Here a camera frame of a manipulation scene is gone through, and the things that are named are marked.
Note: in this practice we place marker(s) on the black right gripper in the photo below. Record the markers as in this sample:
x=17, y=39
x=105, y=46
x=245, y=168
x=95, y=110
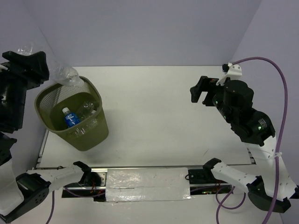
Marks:
x=206, y=84

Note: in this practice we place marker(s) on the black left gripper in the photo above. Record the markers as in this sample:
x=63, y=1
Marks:
x=34, y=67

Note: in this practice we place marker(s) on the clear crushed bottle white cap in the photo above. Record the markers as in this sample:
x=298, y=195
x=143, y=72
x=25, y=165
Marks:
x=60, y=71

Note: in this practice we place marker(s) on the blue label plastic bottle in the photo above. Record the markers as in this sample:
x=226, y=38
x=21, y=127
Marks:
x=70, y=118

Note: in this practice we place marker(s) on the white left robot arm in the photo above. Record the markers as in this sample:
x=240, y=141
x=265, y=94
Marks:
x=21, y=191

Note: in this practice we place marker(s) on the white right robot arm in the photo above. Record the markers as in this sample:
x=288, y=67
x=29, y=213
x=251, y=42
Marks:
x=254, y=128

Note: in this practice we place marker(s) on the olive green mesh bin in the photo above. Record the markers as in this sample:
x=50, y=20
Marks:
x=89, y=132

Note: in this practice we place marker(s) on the silver foil covered plate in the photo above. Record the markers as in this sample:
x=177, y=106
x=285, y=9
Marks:
x=147, y=184

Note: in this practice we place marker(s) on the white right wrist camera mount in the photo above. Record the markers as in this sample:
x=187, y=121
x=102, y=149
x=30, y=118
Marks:
x=232, y=71

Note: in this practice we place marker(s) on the aluminium table edge rail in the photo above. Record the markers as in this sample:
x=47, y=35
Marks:
x=144, y=179

